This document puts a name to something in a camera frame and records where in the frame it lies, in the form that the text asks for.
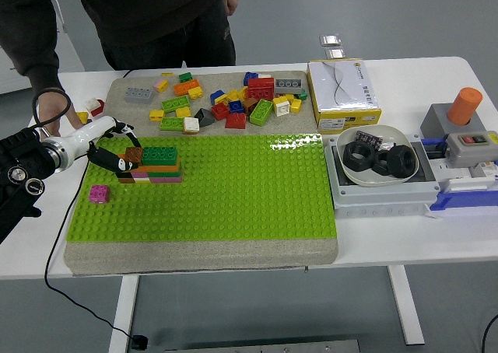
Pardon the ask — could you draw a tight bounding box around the white table leg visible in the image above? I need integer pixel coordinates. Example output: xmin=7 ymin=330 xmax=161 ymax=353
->
xmin=107 ymin=275 xmax=140 ymax=353
xmin=387 ymin=265 xmax=425 ymax=346

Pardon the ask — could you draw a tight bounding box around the person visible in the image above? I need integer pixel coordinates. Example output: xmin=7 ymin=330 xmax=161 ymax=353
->
xmin=0 ymin=0 xmax=239 ymax=138

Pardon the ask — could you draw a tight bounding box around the person's right hand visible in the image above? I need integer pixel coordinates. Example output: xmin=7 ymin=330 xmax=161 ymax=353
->
xmin=37 ymin=90 xmax=85 ymax=138

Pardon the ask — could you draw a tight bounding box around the thin black cable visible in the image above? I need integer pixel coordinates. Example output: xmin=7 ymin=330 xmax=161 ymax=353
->
xmin=481 ymin=313 xmax=498 ymax=353

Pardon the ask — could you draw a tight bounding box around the grey black sloped brick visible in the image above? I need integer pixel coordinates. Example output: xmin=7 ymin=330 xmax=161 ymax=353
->
xmin=193 ymin=107 xmax=215 ymax=128

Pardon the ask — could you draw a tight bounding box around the orange cylinder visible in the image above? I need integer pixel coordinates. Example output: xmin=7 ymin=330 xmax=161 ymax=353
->
xmin=446 ymin=87 xmax=483 ymax=128

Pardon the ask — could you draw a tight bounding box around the white square brick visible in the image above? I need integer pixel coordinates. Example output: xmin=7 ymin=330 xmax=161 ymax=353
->
xmin=272 ymin=96 xmax=291 ymax=117

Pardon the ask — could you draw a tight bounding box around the light green eight-stud brick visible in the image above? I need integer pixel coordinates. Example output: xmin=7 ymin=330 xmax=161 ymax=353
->
xmin=249 ymin=99 xmax=275 ymax=127

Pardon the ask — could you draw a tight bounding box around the grey metal plate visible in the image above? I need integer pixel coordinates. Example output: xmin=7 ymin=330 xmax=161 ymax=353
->
xmin=163 ymin=339 xmax=361 ymax=353

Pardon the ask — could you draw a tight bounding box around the black power cord with plug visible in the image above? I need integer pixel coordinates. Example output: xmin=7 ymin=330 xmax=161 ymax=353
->
xmin=42 ymin=67 xmax=150 ymax=351

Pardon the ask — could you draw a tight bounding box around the orange thin long brick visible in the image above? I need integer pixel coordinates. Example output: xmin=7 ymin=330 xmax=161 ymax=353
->
xmin=142 ymin=162 xmax=183 ymax=173

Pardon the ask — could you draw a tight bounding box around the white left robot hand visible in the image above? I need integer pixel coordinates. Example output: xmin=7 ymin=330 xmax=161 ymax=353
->
xmin=58 ymin=115 xmax=140 ymax=174

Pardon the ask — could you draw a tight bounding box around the magenta square brick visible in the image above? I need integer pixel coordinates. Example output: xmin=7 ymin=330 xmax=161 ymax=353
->
xmin=89 ymin=184 xmax=110 ymax=205

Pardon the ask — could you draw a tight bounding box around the small brown toy brick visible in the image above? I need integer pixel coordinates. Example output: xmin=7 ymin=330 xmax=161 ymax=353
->
xmin=124 ymin=146 xmax=144 ymax=164

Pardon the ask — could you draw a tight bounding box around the white and yellow cardboard box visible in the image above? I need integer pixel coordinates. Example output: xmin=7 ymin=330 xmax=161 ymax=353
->
xmin=306 ymin=59 xmax=383 ymax=132

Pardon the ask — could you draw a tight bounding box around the big red brick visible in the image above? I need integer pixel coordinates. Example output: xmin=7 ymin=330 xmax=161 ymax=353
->
xmin=246 ymin=77 xmax=275 ymax=101

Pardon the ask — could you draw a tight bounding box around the grey-brown mat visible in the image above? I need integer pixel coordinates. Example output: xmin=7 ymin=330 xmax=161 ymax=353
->
xmin=62 ymin=70 xmax=340 ymax=277

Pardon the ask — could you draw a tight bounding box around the dark green long brick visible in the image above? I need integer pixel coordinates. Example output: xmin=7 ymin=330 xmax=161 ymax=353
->
xmin=141 ymin=146 xmax=179 ymax=166

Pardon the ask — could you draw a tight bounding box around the red square brick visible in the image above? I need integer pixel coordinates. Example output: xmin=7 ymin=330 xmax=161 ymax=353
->
xmin=211 ymin=102 xmax=230 ymax=121

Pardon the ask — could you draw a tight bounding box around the grey eight-stud brick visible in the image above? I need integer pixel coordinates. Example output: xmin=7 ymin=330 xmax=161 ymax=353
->
xmin=122 ymin=86 xmax=154 ymax=105

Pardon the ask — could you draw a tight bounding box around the grey block with hole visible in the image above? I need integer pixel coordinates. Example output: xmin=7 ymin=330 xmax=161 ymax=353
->
xmin=419 ymin=103 xmax=486 ymax=140

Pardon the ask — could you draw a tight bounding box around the light green six-stud brick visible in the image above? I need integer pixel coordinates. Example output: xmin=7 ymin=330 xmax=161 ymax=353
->
xmin=160 ymin=95 xmax=191 ymax=114
xmin=159 ymin=117 xmax=186 ymax=132

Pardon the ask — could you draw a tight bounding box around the purple circuit board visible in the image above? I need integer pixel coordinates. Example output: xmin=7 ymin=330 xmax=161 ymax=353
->
xmin=353 ymin=130 xmax=384 ymax=148

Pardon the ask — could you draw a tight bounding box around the big black hex nut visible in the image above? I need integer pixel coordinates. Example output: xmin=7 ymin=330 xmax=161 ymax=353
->
xmin=371 ymin=150 xmax=394 ymax=177
xmin=386 ymin=144 xmax=419 ymax=181
xmin=342 ymin=141 xmax=377 ymax=172

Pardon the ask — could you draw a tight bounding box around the blue and white rail assembly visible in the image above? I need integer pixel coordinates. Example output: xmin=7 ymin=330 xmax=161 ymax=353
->
xmin=419 ymin=135 xmax=498 ymax=221

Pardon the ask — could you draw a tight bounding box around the orange long loose brick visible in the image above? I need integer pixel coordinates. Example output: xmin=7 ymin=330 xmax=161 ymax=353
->
xmin=172 ymin=79 xmax=202 ymax=97

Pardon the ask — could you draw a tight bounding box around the grey push-button switch box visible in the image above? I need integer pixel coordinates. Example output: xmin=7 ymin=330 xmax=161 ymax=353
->
xmin=444 ymin=131 xmax=498 ymax=167

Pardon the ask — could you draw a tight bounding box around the green studded baseplate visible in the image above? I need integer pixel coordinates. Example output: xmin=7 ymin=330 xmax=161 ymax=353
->
xmin=65 ymin=133 xmax=338 ymax=245

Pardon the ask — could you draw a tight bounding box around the light grey junction box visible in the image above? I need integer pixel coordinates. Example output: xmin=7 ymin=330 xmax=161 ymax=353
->
xmin=324 ymin=133 xmax=443 ymax=218

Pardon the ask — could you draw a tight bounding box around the white bowl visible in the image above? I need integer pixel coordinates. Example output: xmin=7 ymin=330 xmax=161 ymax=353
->
xmin=335 ymin=124 xmax=422 ymax=188

